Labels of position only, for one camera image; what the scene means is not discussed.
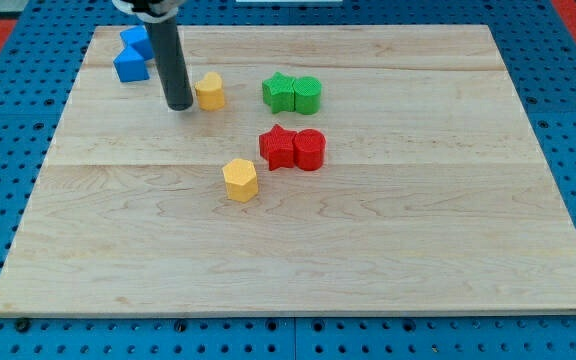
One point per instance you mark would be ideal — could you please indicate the yellow hexagon block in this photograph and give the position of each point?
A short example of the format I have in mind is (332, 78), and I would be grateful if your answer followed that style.
(240, 178)

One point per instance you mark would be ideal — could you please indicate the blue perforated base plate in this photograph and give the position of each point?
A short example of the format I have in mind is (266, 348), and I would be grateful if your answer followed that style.
(38, 66)

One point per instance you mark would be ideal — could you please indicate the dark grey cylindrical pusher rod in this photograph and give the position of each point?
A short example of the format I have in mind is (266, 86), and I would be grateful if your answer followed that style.
(170, 63)

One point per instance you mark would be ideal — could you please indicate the white and black rod mount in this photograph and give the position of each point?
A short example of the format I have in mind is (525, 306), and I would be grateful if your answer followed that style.
(150, 11)

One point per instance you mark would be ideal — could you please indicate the red star block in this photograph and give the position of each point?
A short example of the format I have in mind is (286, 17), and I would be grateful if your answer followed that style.
(276, 147)

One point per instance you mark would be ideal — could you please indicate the green cylinder block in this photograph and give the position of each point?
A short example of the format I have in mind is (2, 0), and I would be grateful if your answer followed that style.
(307, 95)

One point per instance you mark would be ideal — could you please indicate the light wooden board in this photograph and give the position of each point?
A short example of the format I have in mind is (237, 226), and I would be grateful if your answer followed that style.
(434, 198)

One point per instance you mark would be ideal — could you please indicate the yellow heart block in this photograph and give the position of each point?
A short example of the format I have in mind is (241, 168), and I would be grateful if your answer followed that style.
(210, 93)

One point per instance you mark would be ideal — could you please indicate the blue wedge block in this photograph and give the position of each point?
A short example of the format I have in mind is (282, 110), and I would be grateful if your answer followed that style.
(130, 66)

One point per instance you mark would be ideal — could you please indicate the green star block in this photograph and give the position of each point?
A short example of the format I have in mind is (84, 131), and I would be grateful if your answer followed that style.
(278, 93)

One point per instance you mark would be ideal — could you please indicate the blue cube block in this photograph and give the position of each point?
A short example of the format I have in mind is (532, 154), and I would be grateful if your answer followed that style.
(138, 39)

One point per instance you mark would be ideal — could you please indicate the red cylinder block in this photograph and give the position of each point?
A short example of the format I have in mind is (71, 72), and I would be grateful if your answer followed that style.
(309, 149)

